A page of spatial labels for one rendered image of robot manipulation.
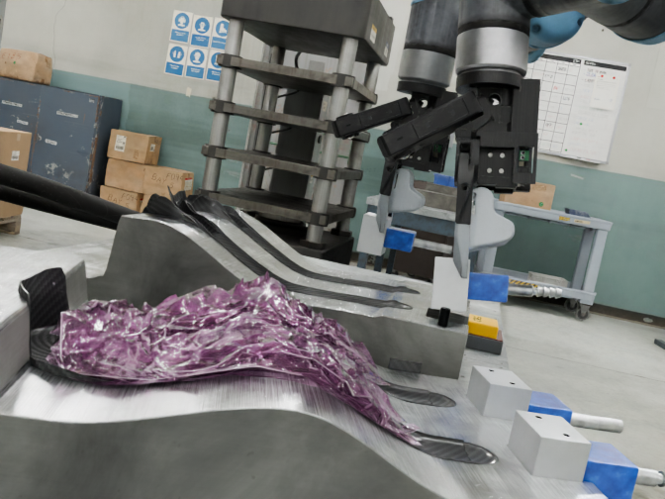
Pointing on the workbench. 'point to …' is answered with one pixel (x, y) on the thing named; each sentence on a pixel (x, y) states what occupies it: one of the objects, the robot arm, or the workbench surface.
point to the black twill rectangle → (405, 365)
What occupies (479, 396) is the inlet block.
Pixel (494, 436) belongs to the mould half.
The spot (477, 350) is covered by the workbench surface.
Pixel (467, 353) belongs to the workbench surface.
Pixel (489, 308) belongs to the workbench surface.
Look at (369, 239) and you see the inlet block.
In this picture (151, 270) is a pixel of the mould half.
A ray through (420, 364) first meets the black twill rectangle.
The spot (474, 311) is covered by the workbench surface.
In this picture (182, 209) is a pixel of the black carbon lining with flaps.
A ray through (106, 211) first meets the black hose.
